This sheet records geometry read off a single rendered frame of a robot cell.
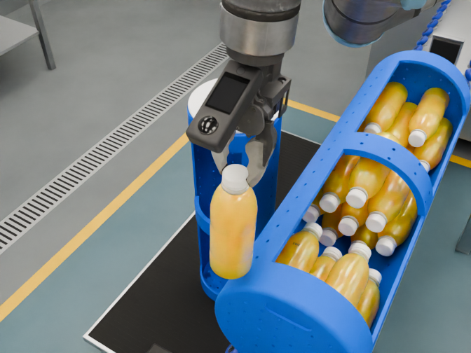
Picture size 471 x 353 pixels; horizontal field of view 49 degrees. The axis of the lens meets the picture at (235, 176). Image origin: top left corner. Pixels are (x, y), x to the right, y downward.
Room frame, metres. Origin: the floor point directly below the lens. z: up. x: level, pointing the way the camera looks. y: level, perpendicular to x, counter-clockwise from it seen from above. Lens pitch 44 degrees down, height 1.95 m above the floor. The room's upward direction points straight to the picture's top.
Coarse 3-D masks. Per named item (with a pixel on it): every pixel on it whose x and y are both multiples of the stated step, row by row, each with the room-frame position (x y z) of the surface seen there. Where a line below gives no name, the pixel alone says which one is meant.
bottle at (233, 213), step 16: (224, 192) 0.53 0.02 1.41; (240, 192) 0.52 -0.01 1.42; (224, 208) 0.51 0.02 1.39; (240, 208) 0.51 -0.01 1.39; (256, 208) 0.53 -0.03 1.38; (224, 224) 0.51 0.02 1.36; (240, 224) 0.50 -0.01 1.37; (224, 240) 0.50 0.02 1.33; (240, 240) 0.50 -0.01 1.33; (224, 256) 0.50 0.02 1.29; (240, 256) 0.50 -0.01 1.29; (224, 272) 0.50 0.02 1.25; (240, 272) 0.51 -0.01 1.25
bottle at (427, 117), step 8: (432, 88) 1.18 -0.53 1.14; (440, 88) 1.18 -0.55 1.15; (424, 96) 1.16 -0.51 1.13; (432, 96) 1.14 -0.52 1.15; (440, 96) 1.14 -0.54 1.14; (448, 96) 1.16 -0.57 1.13; (424, 104) 1.11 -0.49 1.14; (432, 104) 1.10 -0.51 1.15; (440, 104) 1.11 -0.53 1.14; (448, 104) 1.15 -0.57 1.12; (416, 112) 1.09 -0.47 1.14; (424, 112) 1.07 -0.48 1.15; (432, 112) 1.07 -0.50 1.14; (440, 112) 1.09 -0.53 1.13; (416, 120) 1.05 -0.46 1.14; (424, 120) 1.04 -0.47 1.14; (432, 120) 1.05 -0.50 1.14; (440, 120) 1.07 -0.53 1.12; (416, 128) 1.03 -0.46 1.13; (424, 128) 1.02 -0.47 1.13; (432, 128) 1.03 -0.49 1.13
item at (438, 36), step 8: (432, 40) 1.59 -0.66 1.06; (440, 40) 1.56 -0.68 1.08; (448, 40) 1.56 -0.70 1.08; (456, 40) 1.55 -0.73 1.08; (464, 40) 1.55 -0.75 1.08; (432, 48) 1.57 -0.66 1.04; (440, 48) 1.56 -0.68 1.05; (448, 48) 1.54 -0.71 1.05; (456, 48) 1.53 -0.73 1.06; (448, 56) 1.54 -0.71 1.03; (456, 56) 1.53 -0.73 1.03; (456, 64) 1.55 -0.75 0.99
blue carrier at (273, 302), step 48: (336, 144) 0.87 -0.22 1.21; (384, 144) 0.84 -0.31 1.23; (432, 192) 0.80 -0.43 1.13; (336, 240) 0.81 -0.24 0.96; (240, 288) 0.50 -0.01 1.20; (288, 288) 0.48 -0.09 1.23; (384, 288) 0.62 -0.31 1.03; (240, 336) 0.50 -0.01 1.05; (288, 336) 0.45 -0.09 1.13; (336, 336) 0.42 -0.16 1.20
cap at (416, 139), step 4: (412, 132) 1.02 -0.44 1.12; (416, 132) 1.01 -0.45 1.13; (420, 132) 1.01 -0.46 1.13; (412, 136) 1.01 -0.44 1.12; (416, 136) 1.00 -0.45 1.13; (420, 136) 1.00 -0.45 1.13; (424, 136) 1.01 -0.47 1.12; (408, 140) 1.01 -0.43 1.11; (412, 140) 1.00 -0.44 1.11; (416, 140) 1.00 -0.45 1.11; (420, 140) 1.00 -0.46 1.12; (424, 140) 1.00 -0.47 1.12; (412, 144) 1.00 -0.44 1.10; (416, 144) 1.00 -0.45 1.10; (420, 144) 0.99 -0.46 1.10
